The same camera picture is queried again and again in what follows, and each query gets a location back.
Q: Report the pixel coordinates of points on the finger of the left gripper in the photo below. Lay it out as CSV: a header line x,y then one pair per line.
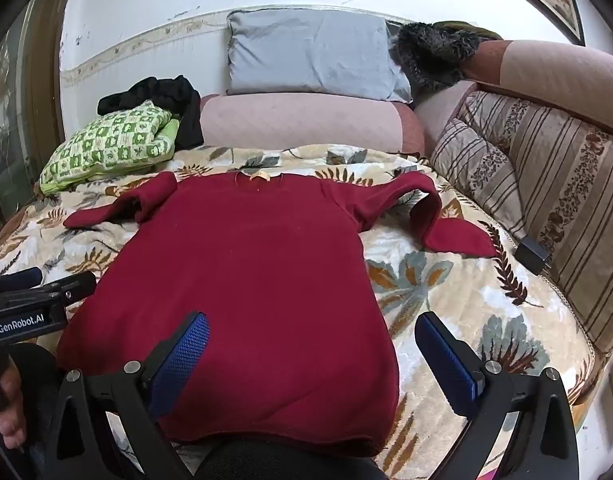
x,y
25,286

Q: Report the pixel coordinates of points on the striped beige quilt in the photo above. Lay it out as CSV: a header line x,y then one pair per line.
x,y
544,174

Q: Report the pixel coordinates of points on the grey pillow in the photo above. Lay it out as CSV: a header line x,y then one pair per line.
x,y
317,51

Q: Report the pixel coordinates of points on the small black box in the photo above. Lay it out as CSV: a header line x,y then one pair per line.
x,y
533,256

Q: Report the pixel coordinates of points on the green patterned pillow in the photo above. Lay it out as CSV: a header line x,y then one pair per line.
x,y
110,145

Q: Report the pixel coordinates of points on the pink quilted headboard cushion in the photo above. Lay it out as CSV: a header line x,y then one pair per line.
x,y
288,120

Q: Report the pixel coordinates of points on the wooden door frame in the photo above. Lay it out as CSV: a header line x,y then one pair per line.
x,y
30,117

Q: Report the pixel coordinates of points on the black garment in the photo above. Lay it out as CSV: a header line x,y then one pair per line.
x,y
176,95

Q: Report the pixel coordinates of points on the dark furry cushion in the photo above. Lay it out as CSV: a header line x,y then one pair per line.
x,y
431,55

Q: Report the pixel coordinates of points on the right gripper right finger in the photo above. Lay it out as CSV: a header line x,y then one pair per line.
x,y
543,443

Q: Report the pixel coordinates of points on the pink side cushion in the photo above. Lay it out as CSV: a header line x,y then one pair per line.
x,y
578,80

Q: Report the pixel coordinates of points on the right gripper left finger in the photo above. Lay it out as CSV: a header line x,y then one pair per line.
x,y
106,426

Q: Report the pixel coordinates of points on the floral fleece blanket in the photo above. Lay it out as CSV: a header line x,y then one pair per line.
x,y
500,309

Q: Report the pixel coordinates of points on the person's left hand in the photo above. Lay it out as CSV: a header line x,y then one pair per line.
x,y
12,419

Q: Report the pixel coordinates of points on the red knit sweater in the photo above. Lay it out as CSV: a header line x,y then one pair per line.
x,y
297,344

